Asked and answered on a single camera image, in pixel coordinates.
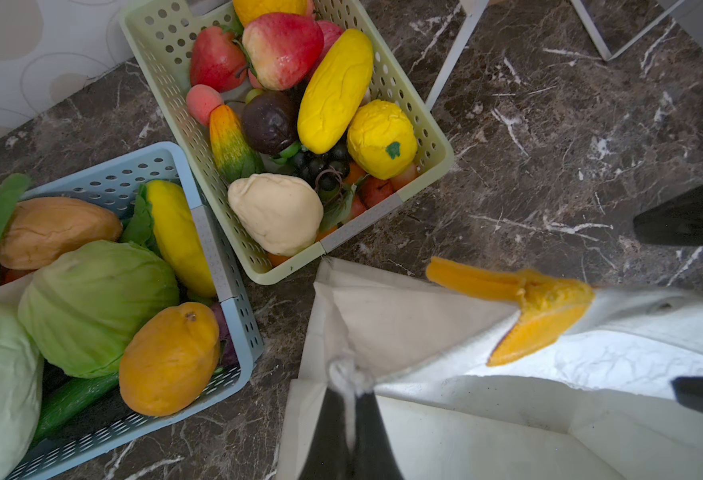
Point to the green plastic basket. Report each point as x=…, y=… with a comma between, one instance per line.
x=162, y=35

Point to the black grapes bunch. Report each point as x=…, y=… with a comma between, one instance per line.
x=324, y=172

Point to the green cabbage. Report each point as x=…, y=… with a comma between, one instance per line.
x=84, y=309

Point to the orange green mango slice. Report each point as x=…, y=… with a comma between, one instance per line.
x=233, y=157

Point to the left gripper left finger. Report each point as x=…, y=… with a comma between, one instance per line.
x=329, y=454

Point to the long yellow fruit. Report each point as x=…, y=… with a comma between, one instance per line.
x=335, y=92

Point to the white radish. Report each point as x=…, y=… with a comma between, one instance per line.
x=21, y=376

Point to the small wooden side table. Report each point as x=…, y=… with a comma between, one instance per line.
x=518, y=49

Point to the blue plastic basket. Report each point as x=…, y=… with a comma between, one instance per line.
x=114, y=185

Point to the red strawberry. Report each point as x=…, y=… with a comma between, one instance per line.
x=217, y=61

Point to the yellow lemon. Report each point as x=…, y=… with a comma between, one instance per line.
x=381, y=139

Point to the white grocery bag yellow handles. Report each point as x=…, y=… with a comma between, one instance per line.
x=491, y=375

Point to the yellow corn cob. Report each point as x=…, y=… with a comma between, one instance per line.
x=163, y=223

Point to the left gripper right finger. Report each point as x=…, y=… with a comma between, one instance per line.
x=372, y=456

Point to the cream garlic bulb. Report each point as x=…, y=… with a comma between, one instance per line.
x=281, y=213

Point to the green cucumber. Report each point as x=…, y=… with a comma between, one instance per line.
x=70, y=400

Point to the brown potato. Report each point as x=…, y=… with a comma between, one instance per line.
x=43, y=229

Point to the dark passion fruit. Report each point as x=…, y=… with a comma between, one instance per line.
x=269, y=123

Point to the red apple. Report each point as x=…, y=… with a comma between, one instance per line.
x=282, y=48

